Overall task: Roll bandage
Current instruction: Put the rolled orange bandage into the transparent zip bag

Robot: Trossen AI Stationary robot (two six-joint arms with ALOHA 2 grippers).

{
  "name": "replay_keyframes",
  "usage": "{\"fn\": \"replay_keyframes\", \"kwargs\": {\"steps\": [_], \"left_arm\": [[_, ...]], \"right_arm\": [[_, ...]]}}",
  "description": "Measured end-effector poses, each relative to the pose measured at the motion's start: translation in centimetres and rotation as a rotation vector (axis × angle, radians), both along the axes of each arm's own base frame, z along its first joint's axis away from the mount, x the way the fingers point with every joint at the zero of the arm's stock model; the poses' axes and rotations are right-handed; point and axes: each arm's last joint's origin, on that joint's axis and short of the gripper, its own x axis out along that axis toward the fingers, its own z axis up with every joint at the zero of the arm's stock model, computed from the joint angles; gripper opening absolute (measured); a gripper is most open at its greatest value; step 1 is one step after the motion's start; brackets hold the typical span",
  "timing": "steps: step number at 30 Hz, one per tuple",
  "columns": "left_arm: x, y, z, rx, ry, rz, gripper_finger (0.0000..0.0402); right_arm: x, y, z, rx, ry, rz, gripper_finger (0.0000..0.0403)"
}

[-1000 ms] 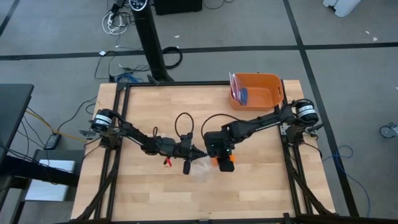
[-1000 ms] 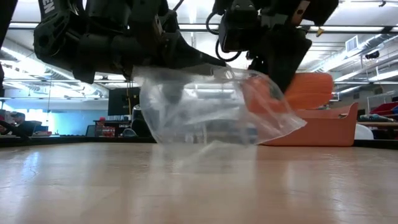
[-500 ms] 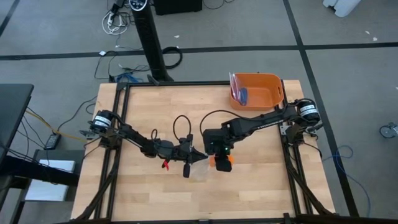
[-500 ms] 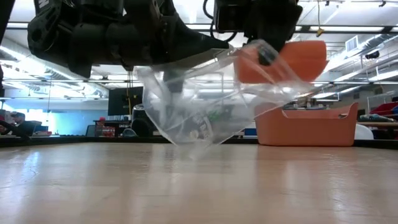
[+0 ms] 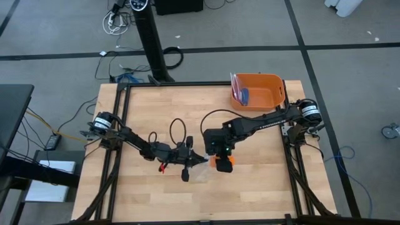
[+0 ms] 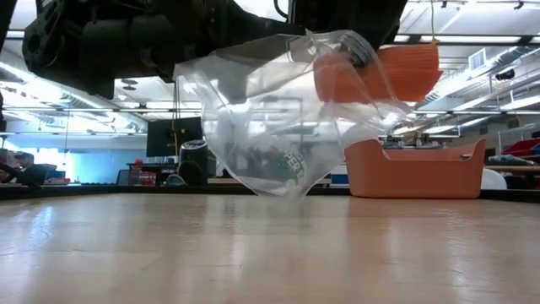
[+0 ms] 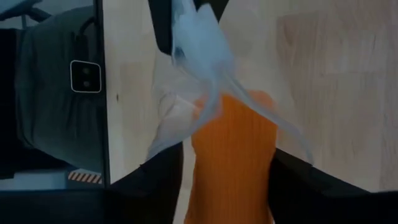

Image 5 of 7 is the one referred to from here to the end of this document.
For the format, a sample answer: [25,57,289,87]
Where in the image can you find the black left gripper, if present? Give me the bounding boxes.
[174,136,209,183]

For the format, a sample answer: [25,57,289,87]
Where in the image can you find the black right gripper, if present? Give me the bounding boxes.
[202,127,235,174]

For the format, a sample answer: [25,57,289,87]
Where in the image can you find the clear plastic zip bag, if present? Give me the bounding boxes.
[187,153,219,184]

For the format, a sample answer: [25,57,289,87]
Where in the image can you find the orange elastic bandage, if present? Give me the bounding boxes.
[208,154,236,169]

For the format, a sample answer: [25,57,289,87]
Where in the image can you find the orange plastic bin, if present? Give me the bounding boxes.
[230,72,286,113]

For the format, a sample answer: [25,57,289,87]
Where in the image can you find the white item in basket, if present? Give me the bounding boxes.
[229,72,251,107]

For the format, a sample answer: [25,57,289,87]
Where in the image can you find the black tower fan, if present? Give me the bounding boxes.
[129,0,176,84]

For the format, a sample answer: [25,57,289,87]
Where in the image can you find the black floor box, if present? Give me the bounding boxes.
[154,0,204,16]

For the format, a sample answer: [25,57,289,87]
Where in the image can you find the black power adapter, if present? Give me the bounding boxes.
[44,133,63,151]

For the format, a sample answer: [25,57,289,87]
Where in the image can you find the white shelf box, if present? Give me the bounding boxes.
[24,159,77,203]

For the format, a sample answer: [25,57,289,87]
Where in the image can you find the black desk leg beam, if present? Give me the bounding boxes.
[0,155,81,189]

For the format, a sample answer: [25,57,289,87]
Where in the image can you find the grey caster wheel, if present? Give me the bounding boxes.
[381,122,400,140]

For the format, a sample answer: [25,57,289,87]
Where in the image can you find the white moulded foam seat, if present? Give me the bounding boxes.
[324,0,364,18]

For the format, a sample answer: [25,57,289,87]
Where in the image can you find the black desk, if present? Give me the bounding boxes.
[0,83,35,166]

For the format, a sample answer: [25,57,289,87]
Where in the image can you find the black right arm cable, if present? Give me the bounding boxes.
[199,108,248,138]

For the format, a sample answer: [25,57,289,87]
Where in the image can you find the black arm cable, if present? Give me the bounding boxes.
[147,117,188,148]
[199,108,248,138]

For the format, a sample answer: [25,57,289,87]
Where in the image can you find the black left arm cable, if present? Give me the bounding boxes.
[147,117,188,148]

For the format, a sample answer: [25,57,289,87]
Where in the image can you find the black aluminium table frame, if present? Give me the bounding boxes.
[71,79,341,225]

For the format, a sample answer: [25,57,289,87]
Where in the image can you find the black coiled floor cable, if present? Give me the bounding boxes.
[162,46,185,71]

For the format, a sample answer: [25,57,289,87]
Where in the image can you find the blue tangled floor cable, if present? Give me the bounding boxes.
[116,72,145,84]

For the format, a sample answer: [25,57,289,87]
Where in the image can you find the long blue floor cable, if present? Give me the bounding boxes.
[323,145,374,219]

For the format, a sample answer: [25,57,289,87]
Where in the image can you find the white power strip cables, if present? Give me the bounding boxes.
[102,10,131,36]

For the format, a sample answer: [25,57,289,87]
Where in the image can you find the yellow cable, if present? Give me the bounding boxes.
[24,109,89,144]

